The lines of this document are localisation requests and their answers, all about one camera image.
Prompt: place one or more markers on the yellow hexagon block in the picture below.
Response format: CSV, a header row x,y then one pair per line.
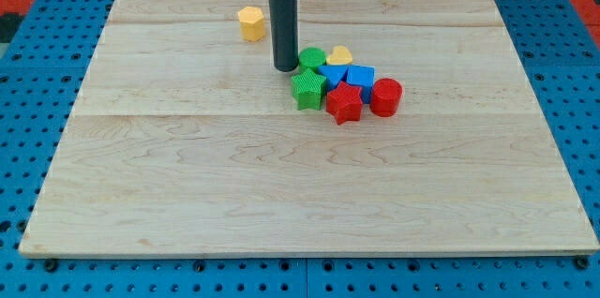
x,y
251,23

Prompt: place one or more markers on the green star block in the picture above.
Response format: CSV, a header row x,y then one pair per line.
x,y
307,89

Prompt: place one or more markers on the red star block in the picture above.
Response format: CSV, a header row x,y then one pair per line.
x,y
344,103

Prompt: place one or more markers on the blue triangle block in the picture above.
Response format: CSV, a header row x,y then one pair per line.
x,y
333,75

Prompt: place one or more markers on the green cylinder block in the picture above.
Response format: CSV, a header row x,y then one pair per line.
x,y
311,58

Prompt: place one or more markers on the blue cube block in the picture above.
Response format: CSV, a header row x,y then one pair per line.
x,y
362,76

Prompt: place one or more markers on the yellow heart block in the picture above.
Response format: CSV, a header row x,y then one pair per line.
x,y
340,55

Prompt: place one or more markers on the red cylinder block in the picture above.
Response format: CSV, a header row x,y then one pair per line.
x,y
385,97

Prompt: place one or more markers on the light wooden board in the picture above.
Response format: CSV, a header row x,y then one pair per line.
x,y
185,143

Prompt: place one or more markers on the black cylindrical pointer tool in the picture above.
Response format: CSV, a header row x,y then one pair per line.
x,y
284,34

